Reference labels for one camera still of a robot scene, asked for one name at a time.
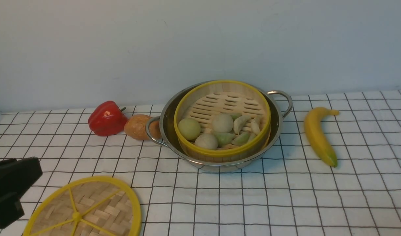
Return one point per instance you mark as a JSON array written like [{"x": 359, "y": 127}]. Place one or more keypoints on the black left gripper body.
[{"x": 17, "y": 176}]

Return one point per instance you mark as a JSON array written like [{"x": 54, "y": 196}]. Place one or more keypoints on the bamboo steamer lid yellow rim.
[{"x": 91, "y": 206}]

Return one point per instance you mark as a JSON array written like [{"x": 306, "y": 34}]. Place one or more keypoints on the bamboo steamer basket yellow rim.
[{"x": 231, "y": 97}]

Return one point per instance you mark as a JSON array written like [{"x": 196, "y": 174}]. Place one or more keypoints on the stainless steel pot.
[{"x": 280, "y": 103}]

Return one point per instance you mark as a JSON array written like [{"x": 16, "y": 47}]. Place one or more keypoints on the red bell pepper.
[{"x": 107, "y": 119}]

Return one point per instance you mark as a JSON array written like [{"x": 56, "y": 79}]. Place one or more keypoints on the brown potato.
[{"x": 135, "y": 127}]

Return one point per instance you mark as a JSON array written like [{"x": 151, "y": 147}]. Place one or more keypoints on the green round bun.
[{"x": 189, "y": 128}]

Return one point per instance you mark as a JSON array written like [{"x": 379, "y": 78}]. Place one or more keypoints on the white round bun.
[
  {"x": 222, "y": 123},
  {"x": 207, "y": 141}
]

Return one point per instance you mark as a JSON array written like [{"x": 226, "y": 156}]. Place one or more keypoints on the green dumpling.
[{"x": 224, "y": 138}]

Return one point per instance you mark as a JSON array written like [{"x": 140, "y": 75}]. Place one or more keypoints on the white dumpling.
[{"x": 239, "y": 123}]

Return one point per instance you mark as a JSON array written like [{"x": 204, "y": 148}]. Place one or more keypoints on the yellow banana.
[{"x": 316, "y": 137}]

